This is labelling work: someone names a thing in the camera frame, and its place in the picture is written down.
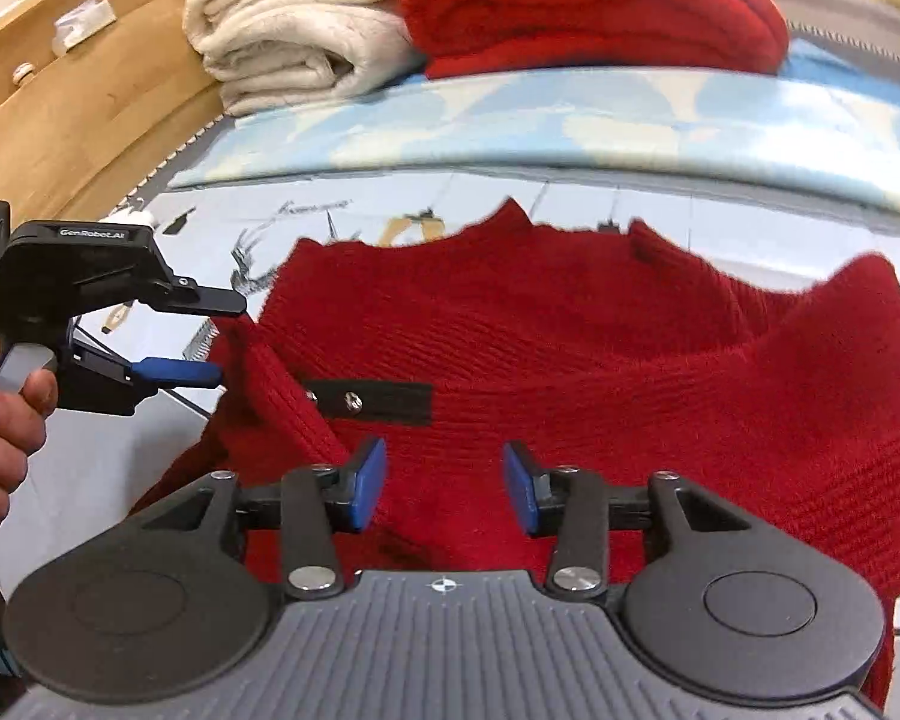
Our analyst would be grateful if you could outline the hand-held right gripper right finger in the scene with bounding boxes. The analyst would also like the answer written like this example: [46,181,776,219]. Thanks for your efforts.
[499,441,766,597]

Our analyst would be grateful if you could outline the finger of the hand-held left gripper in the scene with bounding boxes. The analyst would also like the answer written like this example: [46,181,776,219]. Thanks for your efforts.
[142,276,248,318]
[60,340,226,417]

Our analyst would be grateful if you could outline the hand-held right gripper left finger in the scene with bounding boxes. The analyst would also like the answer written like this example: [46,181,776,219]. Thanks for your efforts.
[131,436,389,602]

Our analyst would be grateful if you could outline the red knit sweater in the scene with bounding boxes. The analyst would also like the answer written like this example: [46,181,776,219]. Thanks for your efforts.
[127,199,900,713]

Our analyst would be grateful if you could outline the person's left hand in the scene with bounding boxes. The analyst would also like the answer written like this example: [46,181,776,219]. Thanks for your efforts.
[0,334,59,541]

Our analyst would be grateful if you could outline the small white packet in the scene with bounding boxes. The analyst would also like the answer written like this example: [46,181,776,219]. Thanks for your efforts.
[51,4,118,55]

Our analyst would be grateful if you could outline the cream folded blanket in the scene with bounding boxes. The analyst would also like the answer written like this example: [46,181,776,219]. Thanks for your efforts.
[184,0,428,117]

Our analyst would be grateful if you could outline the light blue patterned quilt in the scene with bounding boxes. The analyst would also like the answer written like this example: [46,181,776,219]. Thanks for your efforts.
[169,64,900,226]

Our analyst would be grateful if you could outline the red folded blanket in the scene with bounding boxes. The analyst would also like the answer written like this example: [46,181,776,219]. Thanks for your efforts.
[401,0,790,81]

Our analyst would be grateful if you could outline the wooden bed frame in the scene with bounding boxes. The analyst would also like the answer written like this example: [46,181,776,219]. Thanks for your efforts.
[0,0,230,224]

